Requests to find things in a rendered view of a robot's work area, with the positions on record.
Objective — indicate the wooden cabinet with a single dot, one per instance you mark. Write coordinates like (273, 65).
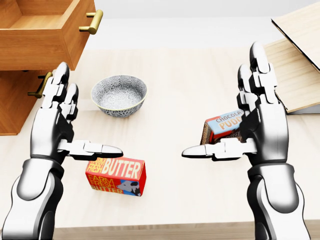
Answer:
(15, 102)

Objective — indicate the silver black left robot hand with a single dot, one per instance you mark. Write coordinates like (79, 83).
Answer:
(47, 135)

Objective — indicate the open wooden drawer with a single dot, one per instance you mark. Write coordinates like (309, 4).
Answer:
(42, 37)

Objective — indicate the pale wooden slat tray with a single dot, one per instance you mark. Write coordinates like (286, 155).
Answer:
(297, 62)

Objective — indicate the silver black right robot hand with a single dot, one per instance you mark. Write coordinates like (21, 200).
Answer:
(271, 130)

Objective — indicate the grey patterned bowl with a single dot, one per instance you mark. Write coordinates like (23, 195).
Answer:
(119, 96)

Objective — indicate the closed wooden drawer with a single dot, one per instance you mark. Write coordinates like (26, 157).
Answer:
(17, 100)

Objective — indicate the chocolate pudding box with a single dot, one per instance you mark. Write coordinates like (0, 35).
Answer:
(222, 127)

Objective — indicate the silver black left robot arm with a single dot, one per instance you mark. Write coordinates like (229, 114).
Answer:
(32, 200)

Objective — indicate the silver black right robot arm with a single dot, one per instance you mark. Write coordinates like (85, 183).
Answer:
(277, 202)

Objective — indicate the red butter box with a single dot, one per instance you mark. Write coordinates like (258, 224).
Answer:
(120, 177)

